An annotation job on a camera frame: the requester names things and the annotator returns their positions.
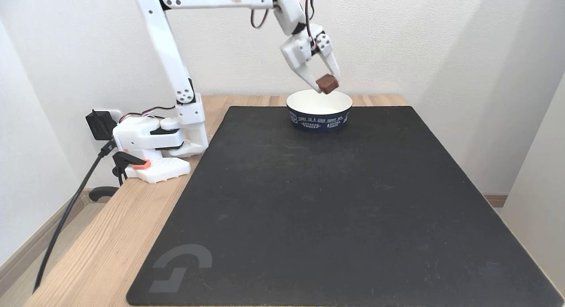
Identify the black power adapter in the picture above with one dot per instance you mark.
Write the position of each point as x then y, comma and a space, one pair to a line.
100, 124

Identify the black clamp orange pad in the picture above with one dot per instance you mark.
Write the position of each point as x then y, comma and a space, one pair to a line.
126, 159

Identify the navy paper bowl white inside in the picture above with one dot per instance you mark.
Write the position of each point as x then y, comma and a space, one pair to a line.
318, 117

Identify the brown cube toy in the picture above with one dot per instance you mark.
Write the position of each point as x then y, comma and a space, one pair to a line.
327, 83

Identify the black desk mat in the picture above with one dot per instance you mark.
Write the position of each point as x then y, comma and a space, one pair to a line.
335, 219

